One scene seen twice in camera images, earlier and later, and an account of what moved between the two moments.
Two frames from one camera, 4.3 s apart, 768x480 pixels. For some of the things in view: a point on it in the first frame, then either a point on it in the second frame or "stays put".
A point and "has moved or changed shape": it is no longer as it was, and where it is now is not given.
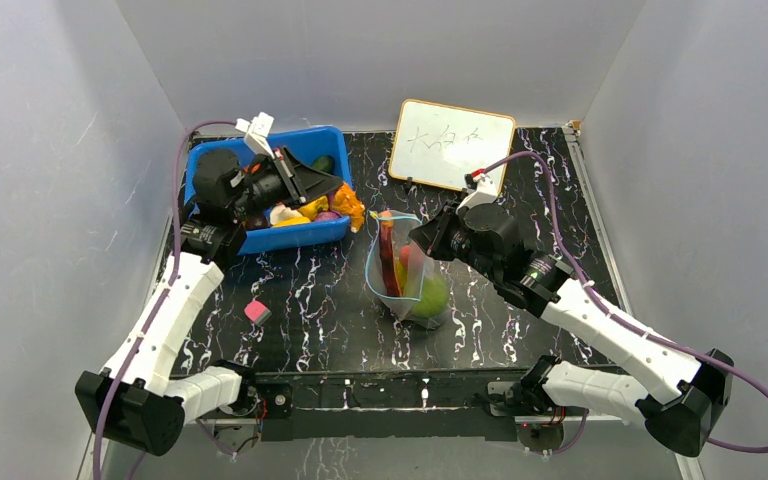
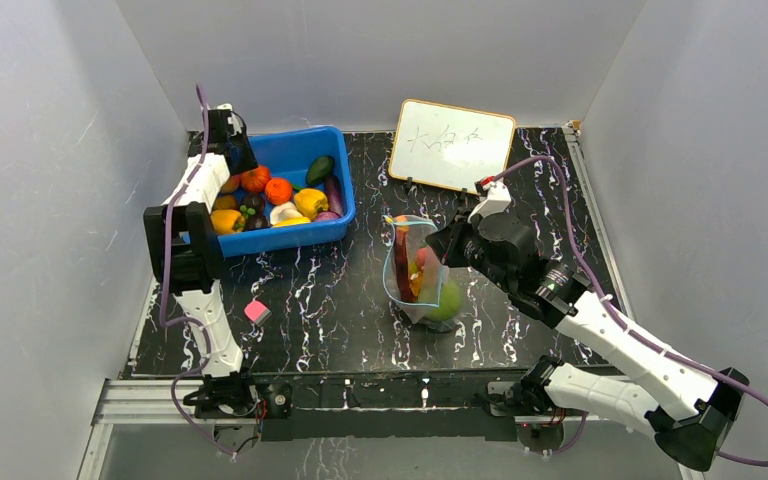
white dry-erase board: x=439 y=144 stays put
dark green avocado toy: x=325 y=163 stays put
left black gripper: x=305 y=182 to x=249 y=162
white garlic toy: x=280 y=211 stays put
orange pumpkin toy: x=346 y=202 to x=416 y=282
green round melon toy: x=434 y=298 has moved or changed shape
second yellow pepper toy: x=311 y=209 stays put
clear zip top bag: x=398 y=279 has moved or changed shape
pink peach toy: x=405 y=255 to x=421 y=257
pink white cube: x=257 y=312 stays put
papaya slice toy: x=391 y=271 to x=403 y=270
